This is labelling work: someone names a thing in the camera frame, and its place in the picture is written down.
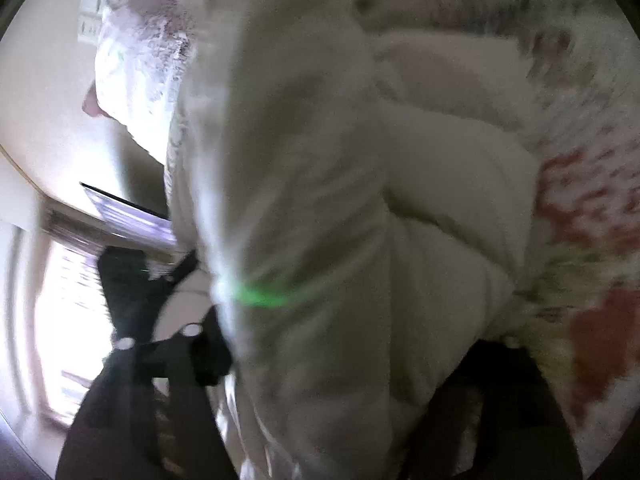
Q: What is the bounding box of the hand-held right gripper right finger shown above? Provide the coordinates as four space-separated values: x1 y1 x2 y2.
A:
400 335 586 480

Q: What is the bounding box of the beige quilted down jacket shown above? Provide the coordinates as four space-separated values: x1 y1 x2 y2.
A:
165 0 541 480

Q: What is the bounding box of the window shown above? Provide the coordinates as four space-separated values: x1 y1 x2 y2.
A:
30 210 176 426

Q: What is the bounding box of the floral quilt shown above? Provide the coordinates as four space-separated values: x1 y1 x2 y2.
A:
350 0 640 461

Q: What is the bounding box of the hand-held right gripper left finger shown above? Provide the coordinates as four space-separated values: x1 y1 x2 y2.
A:
55 305 238 480

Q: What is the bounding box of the white purple floral pillow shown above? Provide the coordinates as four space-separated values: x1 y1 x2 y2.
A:
82 0 201 161

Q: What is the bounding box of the dark framed panel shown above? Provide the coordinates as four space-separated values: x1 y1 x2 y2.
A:
80 182 176 251

